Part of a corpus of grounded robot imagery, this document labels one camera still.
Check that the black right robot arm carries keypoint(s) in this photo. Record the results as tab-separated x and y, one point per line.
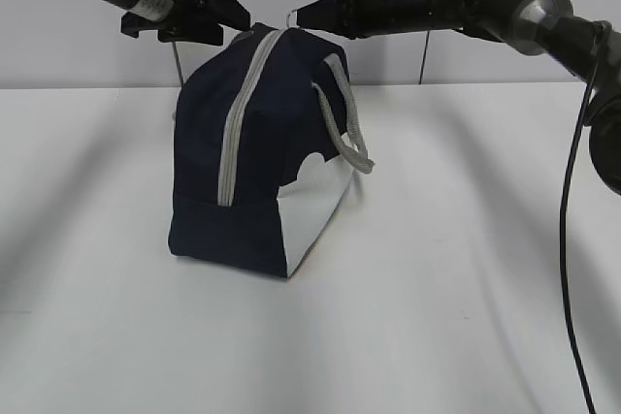
589	50

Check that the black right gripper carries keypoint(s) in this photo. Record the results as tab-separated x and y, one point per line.
352	19

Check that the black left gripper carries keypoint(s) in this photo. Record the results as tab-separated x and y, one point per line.
185	21

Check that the navy and white lunch bag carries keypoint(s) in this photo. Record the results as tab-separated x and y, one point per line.
267	140

